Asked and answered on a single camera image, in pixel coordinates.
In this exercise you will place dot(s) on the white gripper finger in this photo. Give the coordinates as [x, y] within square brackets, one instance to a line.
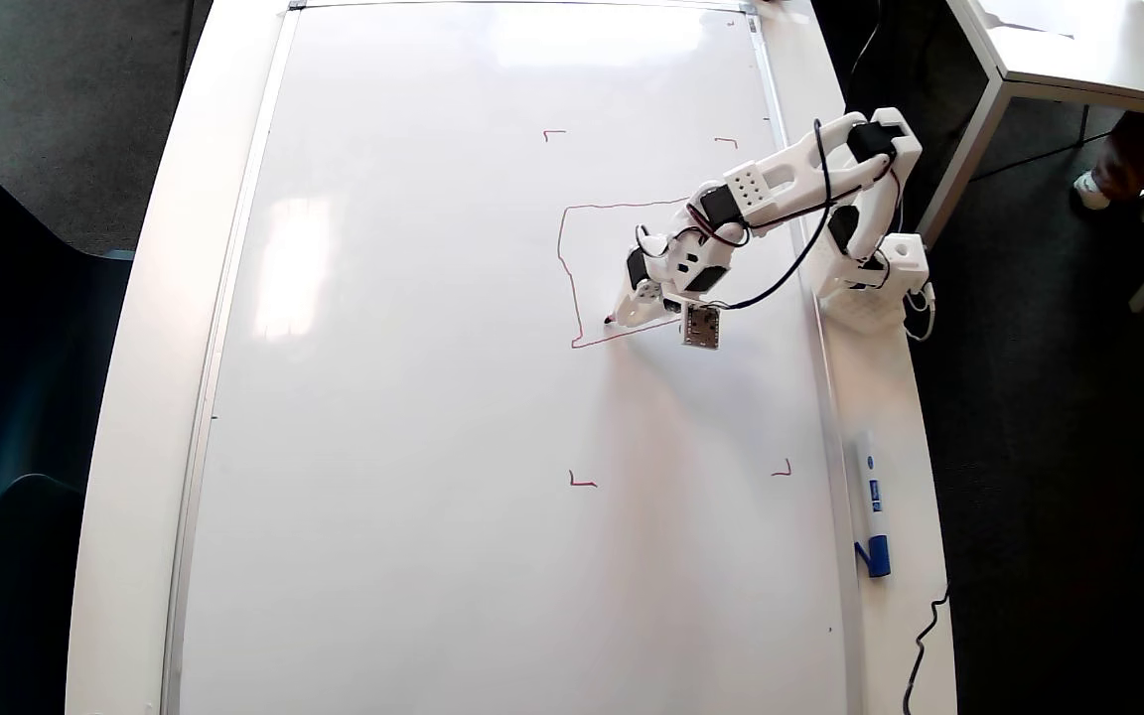
[632, 301]
[659, 306]

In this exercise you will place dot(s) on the red whiteboard marker pen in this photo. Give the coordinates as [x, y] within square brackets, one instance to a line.
[611, 319]

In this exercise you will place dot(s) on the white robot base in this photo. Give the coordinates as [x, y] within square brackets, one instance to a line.
[865, 313]

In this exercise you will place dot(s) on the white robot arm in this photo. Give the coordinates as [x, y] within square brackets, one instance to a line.
[790, 174]

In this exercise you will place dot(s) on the blue and white marker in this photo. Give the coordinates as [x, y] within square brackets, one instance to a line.
[870, 497]

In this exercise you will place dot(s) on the white side table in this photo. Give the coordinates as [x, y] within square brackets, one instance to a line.
[1128, 50]

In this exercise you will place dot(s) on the small dark blue chair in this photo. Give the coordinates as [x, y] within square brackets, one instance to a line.
[16, 596]

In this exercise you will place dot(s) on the small wrist camera board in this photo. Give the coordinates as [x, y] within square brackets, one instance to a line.
[701, 328]

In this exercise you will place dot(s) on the white whiteboard with metal frame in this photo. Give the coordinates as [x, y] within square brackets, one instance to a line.
[433, 447]

